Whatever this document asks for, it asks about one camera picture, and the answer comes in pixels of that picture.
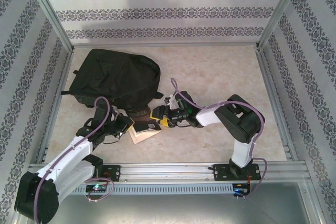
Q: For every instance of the black book gold title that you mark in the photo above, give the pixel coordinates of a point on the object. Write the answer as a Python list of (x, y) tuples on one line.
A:
[(143, 132)]

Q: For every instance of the black backpack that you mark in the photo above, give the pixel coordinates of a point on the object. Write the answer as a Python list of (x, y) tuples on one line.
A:
[(115, 74)]

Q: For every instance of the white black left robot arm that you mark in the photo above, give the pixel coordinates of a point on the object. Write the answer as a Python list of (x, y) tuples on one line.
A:
[(25, 197)]

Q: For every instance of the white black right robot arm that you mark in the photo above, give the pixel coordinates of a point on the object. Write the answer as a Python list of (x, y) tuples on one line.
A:
[(239, 124)]

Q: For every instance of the left controller board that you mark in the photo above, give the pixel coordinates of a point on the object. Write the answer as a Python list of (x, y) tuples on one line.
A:
[(96, 188)]

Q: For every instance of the controller board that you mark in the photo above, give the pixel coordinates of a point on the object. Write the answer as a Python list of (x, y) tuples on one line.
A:
[(96, 188), (241, 189)]

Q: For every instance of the grey metal sheet panel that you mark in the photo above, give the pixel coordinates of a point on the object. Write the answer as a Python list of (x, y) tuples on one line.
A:
[(168, 211)]

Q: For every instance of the right controller board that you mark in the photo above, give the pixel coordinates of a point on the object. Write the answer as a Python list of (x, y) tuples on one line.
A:
[(241, 189)]

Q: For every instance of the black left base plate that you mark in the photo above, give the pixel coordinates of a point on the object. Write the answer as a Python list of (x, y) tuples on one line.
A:
[(114, 172)]

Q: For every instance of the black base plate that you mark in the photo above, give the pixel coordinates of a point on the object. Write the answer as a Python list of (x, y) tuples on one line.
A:
[(114, 172), (220, 172)]

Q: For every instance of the aluminium mounting rail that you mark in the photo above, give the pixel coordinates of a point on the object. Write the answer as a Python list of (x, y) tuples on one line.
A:
[(168, 170)]

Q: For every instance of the aluminium side rail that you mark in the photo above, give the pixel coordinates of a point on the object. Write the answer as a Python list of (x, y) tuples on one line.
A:
[(278, 103), (52, 119)]

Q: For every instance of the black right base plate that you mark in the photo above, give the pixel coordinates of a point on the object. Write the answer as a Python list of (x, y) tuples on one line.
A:
[(220, 172)]

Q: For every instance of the aluminium frame post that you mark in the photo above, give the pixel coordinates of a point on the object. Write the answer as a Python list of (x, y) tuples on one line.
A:
[(52, 11), (278, 11)]

